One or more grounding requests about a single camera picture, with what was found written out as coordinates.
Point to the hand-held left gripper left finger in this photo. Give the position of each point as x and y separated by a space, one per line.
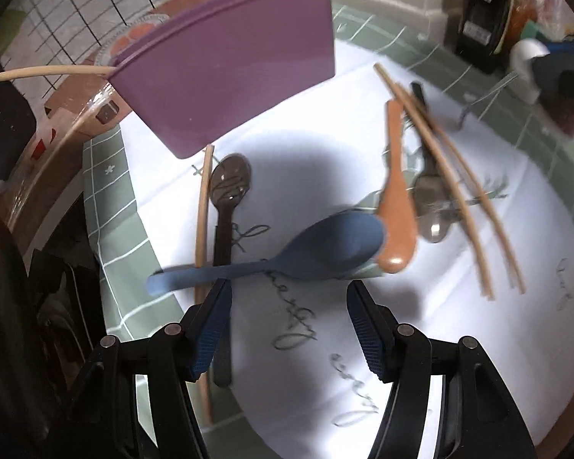
213 334

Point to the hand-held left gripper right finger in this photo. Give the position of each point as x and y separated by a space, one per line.
368 334

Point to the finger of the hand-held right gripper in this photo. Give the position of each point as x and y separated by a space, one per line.
564 48
555 74

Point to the blue plastic spoon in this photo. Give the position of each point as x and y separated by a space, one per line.
335 248

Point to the orange wooden spoon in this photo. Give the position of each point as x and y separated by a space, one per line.
397 239

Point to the dark brown spoon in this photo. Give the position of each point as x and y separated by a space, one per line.
229 177

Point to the purple plastic container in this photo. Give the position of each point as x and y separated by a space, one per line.
229 67

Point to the salt shaker teal lid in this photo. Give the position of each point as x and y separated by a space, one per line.
524 62

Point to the chili jar yellow lid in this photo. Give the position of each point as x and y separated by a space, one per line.
564 114

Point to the dark soy sauce bottle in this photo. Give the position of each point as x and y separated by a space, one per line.
483 14

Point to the green checkered white tablecloth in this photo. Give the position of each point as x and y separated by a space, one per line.
540 210

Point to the black gas stove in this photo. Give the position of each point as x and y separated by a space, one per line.
62 296

